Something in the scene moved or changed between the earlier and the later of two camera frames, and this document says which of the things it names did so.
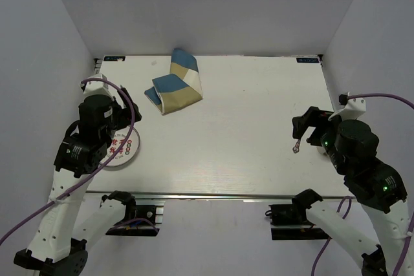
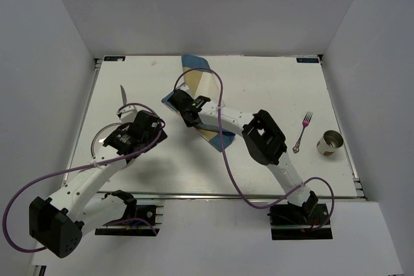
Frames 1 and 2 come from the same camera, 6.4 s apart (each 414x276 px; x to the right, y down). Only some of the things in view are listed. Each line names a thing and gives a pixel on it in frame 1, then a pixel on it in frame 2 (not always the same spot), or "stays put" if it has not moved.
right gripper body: (324, 131) to (187, 121)
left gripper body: (121, 116) to (152, 139)
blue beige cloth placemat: (182, 86) to (204, 83)
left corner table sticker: (114, 58) stays put
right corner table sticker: (307, 60) stays put
